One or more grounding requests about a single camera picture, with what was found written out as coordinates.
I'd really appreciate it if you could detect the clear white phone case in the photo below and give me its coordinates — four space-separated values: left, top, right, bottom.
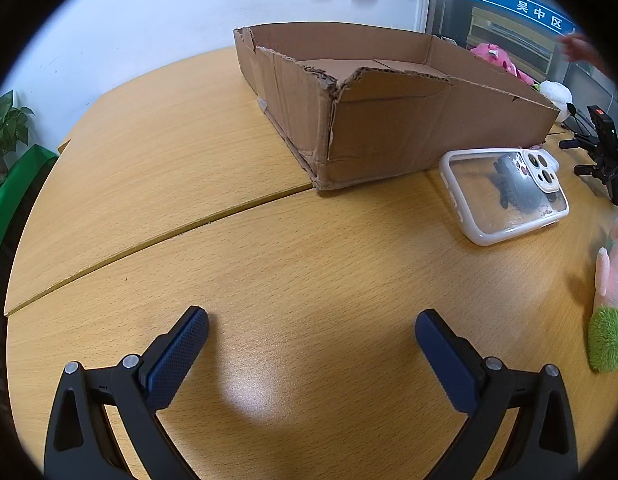
439 148 569 247

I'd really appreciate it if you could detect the pink pig plush teal shirt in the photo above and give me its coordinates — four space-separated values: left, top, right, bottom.
586 218 618 372

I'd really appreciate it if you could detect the white panda plush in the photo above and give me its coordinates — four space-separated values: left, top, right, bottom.
539 80 572 110

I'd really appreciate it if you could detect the pink strawberry bear plush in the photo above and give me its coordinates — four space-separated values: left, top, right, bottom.
470 42 534 86

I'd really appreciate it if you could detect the green cloth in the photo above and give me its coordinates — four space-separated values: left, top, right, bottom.
0 144 59 274

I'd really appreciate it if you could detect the brown cardboard box tray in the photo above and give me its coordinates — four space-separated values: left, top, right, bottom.
234 22 557 191

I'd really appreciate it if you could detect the green potted plant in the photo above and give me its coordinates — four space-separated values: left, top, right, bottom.
0 90 35 186

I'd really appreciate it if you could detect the blue wall sign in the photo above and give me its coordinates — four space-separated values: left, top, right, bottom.
475 0 579 36

